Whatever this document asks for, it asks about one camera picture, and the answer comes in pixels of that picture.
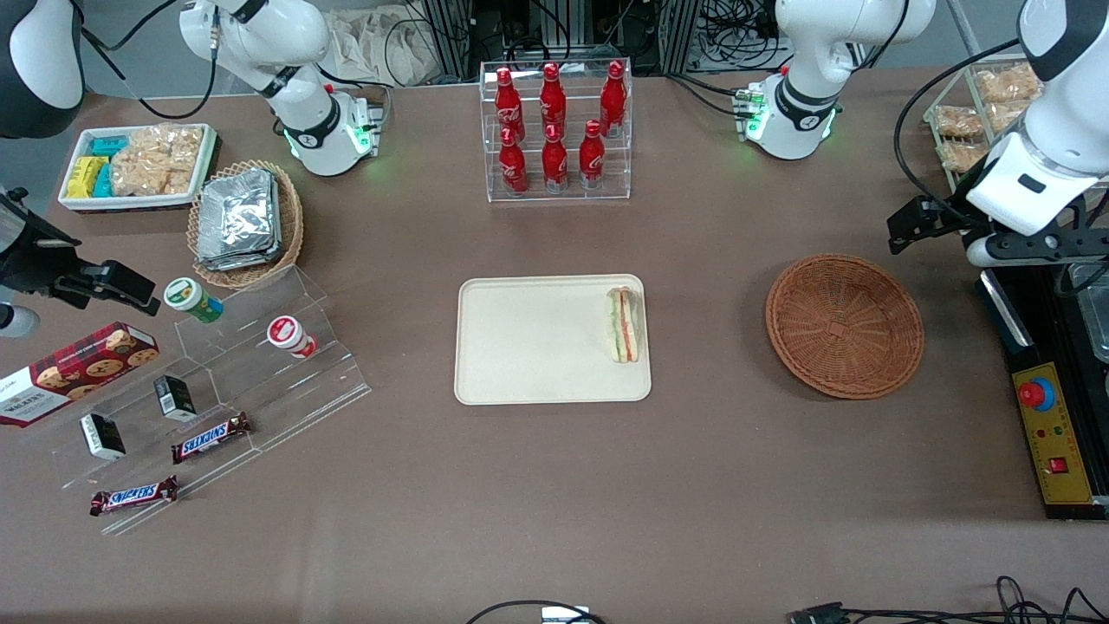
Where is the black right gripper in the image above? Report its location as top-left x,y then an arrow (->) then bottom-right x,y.
0,186 -> 162,315

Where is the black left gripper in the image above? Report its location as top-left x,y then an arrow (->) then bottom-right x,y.
886,197 -> 1109,266

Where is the triangle sandwich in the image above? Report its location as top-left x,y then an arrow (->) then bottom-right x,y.
605,287 -> 643,365

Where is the white rectangular snack tray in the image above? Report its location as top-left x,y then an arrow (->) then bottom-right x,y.
58,123 -> 217,211

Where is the brown round wicker basket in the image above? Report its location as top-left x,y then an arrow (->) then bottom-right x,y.
765,253 -> 925,400

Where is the light oval wicker basket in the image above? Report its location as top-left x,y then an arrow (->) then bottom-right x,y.
187,159 -> 304,289

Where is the beige plastic serving tray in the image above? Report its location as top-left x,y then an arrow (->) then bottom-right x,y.
454,274 -> 652,406

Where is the clear bagged fried snack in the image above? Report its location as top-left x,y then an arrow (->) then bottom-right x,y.
975,66 -> 1043,105
934,105 -> 985,138
939,141 -> 993,173
989,101 -> 1032,135

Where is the green lidded snack cup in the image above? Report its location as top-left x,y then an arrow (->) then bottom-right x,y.
164,277 -> 224,324

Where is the red tartan cookie box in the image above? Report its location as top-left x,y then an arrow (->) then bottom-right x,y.
0,322 -> 160,427

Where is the yellow snack pack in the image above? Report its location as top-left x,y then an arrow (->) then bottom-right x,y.
67,156 -> 109,198

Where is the small black carton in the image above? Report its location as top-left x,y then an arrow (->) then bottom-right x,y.
154,374 -> 198,423
80,413 -> 126,461

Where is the silver foil packet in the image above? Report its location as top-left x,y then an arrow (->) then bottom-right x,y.
199,169 -> 281,259
196,243 -> 283,272

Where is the clear bag of crackers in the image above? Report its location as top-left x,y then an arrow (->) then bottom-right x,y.
110,124 -> 204,197

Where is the black control box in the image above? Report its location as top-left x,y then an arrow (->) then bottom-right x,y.
975,251 -> 1109,521

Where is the brown Snickers bar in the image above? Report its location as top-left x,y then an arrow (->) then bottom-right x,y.
171,412 -> 253,465
89,475 -> 179,517

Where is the clear metal-rimmed container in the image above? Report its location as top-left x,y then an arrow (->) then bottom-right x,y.
1068,260 -> 1109,365

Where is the red lidded snack cup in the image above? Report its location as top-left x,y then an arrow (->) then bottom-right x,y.
267,315 -> 318,359

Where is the clear acrylic step display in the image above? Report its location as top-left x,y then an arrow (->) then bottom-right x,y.
17,264 -> 372,536

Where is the yellow control panel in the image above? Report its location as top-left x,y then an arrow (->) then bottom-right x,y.
1012,361 -> 1094,506

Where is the red cola bottle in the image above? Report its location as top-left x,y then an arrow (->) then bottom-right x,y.
579,120 -> 606,190
495,68 -> 525,140
499,127 -> 529,196
540,62 -> 567,133
600,61 -> 626,138
542,124 -> 569,193

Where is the clear acrylic bottle rack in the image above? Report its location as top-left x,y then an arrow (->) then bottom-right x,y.
479,59 -> 633,204

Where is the beige crumpled cloth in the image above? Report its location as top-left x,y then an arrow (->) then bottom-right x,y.
328,7 -> 444,88

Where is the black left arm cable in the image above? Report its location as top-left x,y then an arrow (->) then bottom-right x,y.
892,36 -> 1023,222

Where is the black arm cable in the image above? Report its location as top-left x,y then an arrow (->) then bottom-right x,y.
80,0 -> 219,120
892,36 -> 1023,222

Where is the white wire shelf rack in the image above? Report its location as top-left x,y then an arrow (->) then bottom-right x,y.
923,57 -> 1045,196

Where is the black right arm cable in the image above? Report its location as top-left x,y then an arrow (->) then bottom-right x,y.
80,0 -> 219,120

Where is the black cable with connector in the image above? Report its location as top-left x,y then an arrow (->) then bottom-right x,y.
787,575 -> 1109,624

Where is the thin black looped cable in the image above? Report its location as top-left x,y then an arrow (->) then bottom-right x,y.
466,600 -> 607,624

